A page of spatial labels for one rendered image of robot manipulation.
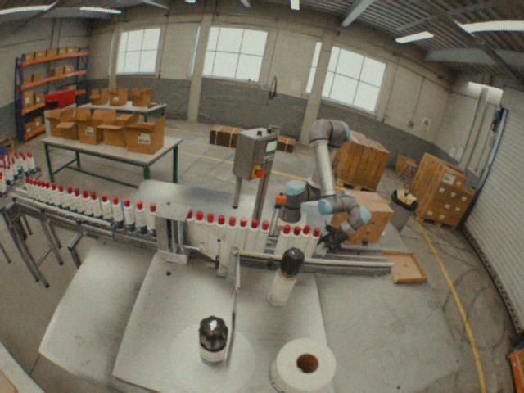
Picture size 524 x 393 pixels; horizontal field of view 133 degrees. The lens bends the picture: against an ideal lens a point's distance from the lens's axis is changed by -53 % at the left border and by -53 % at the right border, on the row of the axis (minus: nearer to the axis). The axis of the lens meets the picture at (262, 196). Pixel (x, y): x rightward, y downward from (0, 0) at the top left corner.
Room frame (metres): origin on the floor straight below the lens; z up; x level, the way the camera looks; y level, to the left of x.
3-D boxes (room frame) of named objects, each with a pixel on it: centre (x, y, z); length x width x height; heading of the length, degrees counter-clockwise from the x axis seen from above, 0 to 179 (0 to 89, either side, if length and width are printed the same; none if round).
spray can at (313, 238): (0.92, -0.30, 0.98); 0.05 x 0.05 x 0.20
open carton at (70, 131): (2.15, 2.66, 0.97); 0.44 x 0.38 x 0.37; 2
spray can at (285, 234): (0.90, -0.15, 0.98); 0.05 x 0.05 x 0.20
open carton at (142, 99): (4.23, 2.85, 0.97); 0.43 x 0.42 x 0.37; 174
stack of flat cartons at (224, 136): (4.94, 1.05, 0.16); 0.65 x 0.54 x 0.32; 92
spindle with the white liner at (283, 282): (0.63, -0.16, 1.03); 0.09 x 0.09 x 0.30
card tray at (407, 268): (1.01, -1.04, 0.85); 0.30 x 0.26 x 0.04; 96
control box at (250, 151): (0.97, 0.06, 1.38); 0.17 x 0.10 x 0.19; 151
